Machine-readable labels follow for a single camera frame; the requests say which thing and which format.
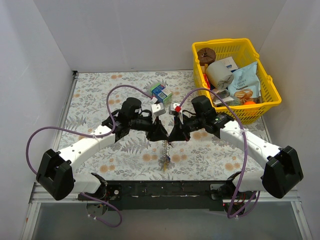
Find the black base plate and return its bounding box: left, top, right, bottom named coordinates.
left=96, top=180, right=236, bottom=211

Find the cassava chips bag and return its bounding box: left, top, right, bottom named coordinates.
left=227, top=61, right=261, bottom=104

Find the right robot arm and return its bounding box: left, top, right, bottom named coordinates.
left=168, top=95, right=304, bottom=199

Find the yellow plastic basket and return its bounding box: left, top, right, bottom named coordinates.
left=192, top=38, right=282, bottom=124

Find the metal toothed key ring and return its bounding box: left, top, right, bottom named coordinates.
left=161, top=139, right=172, bottom=173

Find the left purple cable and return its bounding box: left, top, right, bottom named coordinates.
left=25, top=84, right=158, bottom=228

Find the orange ball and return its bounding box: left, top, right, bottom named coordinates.
left=243, top=101, right=256, bottom=106

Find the clear plastic bag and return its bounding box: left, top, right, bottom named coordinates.
left=211, top=89, right=234, bottom=107

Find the aluminium rail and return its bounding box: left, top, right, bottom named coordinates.
left=21, top=181, right=313, bottom=240

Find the brown paper cup stack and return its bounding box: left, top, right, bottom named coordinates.
left=197, top=47, right=216, bottom=66

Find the green sponge pack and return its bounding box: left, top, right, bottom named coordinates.
left=150, top=83, right=173, bottom=105

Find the grey wrapped paper roll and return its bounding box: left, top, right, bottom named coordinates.
left=205, top=61, right=234, bottom=90

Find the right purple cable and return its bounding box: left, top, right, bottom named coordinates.
left=179, top=87, right=261, bottom=220

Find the purple cable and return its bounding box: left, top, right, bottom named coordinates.
left=179, top=87, right=261, bottom=220
left=25, top=84, right=158, bottom=228

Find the white blue box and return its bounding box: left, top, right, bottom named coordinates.
left=220, top=56, right=239, bottom=72

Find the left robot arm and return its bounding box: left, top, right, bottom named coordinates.
left=36, top=97, right=168, bottom=201

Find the orange snack box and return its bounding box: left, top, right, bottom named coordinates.
left=203, top=73, right=211, bottom=89

